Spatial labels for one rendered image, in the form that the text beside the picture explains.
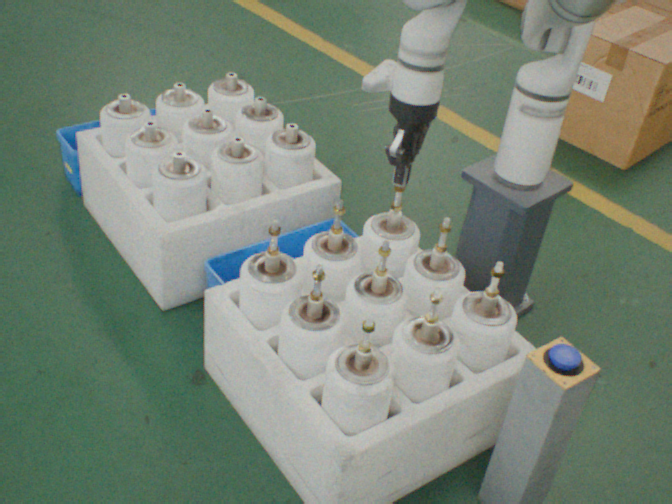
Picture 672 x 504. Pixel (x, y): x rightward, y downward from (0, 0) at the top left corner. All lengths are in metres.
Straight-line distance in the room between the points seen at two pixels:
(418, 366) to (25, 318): 0.75
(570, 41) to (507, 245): 0.38
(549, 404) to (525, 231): 0.45
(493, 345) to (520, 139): 0.37
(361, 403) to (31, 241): 0.88
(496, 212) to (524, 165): 0.10
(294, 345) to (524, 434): 0.34
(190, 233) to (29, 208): 0.49
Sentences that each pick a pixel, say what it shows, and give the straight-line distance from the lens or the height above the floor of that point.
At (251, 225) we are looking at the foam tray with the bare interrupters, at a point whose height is 0.14.
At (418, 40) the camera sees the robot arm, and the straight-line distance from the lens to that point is 1.18.
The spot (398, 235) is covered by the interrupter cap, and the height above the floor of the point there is 0.25.
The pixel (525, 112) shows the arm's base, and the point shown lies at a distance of 1.39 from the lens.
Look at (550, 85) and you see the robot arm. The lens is 1.36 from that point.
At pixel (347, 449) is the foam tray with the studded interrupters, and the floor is 0.18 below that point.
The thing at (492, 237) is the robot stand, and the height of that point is 0.20.
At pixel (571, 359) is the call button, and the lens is 1.10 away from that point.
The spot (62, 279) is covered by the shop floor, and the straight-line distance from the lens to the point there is 1.65.
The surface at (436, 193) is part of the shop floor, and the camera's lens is 1.95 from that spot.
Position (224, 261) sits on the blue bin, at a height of 0.11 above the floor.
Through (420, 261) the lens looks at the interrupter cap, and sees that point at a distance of 1.31.
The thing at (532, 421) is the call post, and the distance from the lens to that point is 1.15.
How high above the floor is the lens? 1.05
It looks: 38 degrees down
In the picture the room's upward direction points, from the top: 7 degrees clockwise
